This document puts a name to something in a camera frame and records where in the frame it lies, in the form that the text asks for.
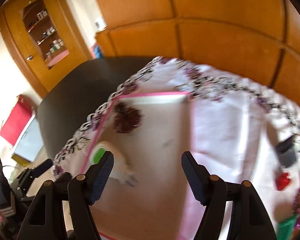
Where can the dark red flower-shaped dish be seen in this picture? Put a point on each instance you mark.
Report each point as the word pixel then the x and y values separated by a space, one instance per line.
pixel 127 118

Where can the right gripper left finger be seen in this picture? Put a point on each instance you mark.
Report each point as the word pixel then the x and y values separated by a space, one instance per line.
pixel 64 212

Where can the black-lidded clear jar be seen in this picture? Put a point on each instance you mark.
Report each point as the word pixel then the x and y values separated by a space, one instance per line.
pixel 286 152

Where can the white embroidered floral tablecloth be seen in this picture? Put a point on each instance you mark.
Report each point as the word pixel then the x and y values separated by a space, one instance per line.
pixel 235 126

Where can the white green plug-in device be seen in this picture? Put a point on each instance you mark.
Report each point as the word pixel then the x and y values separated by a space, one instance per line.
pixel 121 170

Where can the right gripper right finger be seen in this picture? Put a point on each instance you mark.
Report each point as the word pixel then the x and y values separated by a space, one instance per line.
pixel 249 218

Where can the red plastic block toy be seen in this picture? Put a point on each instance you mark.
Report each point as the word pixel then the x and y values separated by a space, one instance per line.
pixel 282 181

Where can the black padded massage table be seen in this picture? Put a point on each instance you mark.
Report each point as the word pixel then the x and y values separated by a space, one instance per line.
pixel 79 94

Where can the red and white board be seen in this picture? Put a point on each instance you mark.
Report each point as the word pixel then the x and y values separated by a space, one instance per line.
pixel 21 130

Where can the pink-rimmed white tray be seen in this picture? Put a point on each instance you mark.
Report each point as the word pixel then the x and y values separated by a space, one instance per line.
pixel 153 207

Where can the green plastic T-shaped piece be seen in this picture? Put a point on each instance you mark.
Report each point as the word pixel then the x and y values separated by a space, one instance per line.
pixel 286 227

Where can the wooden shelf cupboard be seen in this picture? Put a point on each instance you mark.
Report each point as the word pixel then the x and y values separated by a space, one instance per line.
pixel 43 40

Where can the wooden wall cabinet panelling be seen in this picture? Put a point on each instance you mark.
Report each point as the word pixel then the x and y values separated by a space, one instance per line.
pixel 257 39

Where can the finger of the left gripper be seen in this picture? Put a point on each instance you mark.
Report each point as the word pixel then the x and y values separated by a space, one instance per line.
pixel 39 170
pixel 63 180

